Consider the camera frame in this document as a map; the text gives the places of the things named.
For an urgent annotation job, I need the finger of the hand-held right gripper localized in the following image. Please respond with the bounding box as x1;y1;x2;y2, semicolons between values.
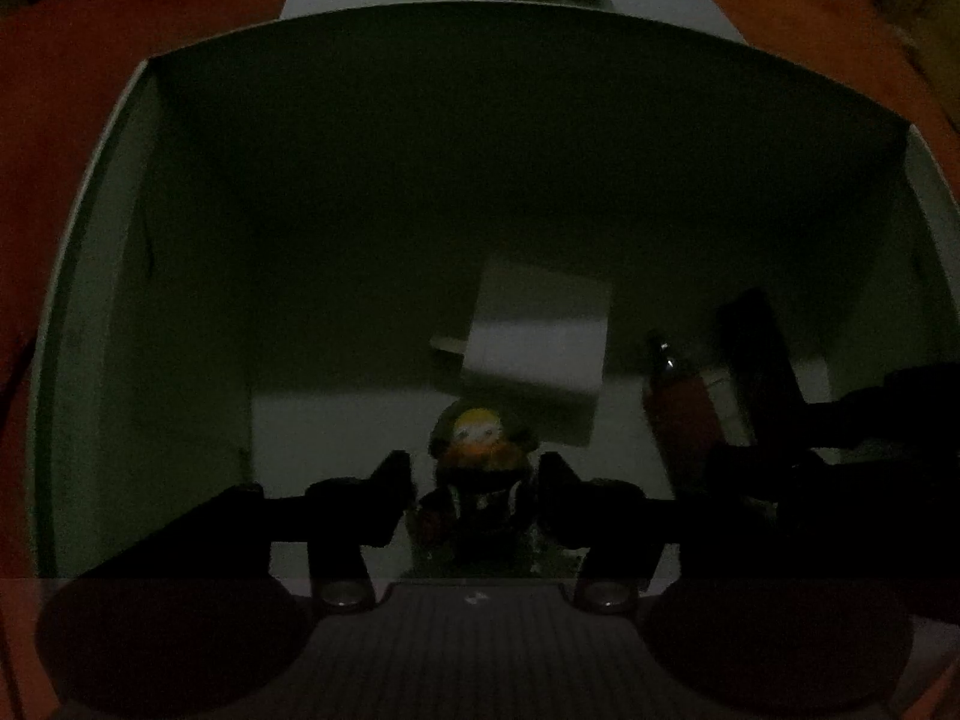
796;362;960;452
705;441;960;518

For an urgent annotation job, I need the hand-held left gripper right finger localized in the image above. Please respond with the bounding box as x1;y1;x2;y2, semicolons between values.
535;450;852;613

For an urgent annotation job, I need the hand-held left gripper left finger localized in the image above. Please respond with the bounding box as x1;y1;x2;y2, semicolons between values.
97;450;418;613

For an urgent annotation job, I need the small toy figure yellow head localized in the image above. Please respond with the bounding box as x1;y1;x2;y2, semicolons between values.
407;400;542;578

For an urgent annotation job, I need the white storage box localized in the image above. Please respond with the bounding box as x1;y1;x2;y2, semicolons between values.
28;0;960;720

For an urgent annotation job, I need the red bottle with white label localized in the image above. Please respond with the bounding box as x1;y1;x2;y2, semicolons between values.
640;330;753;497

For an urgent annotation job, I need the black oblong object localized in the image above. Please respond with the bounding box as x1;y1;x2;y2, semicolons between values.
716;288;805;458

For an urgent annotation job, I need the small white cardboard box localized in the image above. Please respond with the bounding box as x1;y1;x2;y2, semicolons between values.
430;258;613;448

